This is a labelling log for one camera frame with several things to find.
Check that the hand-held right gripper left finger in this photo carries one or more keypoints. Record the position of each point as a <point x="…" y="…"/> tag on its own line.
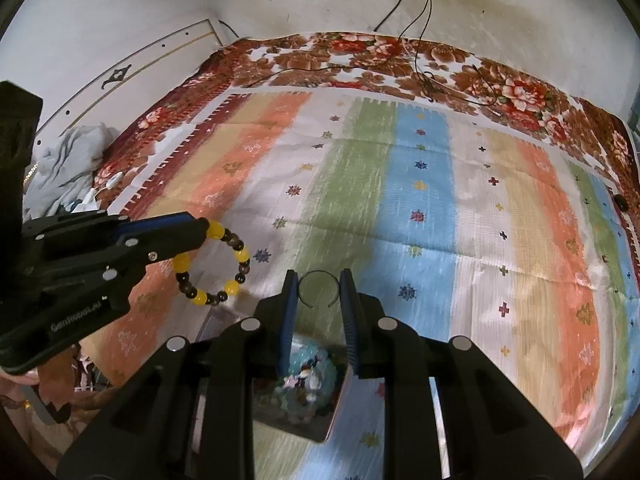
<point x="287" y="320"/>

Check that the small black object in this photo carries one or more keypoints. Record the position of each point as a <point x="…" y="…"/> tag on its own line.
<point x="621" y="203"/>

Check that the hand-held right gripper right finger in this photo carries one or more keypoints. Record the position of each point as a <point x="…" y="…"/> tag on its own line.
<point x="350" y="330"/>

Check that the brown floral blanket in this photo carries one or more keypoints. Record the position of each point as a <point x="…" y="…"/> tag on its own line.
<point x="350" y="55"/>

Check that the white crumpled paper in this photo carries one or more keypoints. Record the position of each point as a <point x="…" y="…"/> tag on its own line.
<point x="90" y="201"/>

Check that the orange brown cloth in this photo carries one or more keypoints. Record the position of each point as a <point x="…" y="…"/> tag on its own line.
<point x="65" y="375"/>

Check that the grey cloth pile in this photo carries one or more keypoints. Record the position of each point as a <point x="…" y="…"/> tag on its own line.
<point x="70" y="160"/>

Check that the white bed headboard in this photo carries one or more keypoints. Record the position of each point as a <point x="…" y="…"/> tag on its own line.
<point x="150" y="60"/>

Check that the person's left forearm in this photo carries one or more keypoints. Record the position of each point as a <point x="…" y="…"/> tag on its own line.
<point x="12" y="410"/>

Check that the striped colourful woven mat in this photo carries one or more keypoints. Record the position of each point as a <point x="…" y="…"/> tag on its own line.
<point x="450" y="260"/>

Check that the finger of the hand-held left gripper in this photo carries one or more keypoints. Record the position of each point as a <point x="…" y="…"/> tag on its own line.
<point x="165" y="221"/>
<point x="170" y="245"/>

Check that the grey metal box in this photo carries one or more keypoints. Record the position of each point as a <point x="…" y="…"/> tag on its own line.
<point x="300" y="422"/>

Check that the small white oval object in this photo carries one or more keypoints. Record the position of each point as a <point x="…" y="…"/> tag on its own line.
<point x="115" y="178"/>

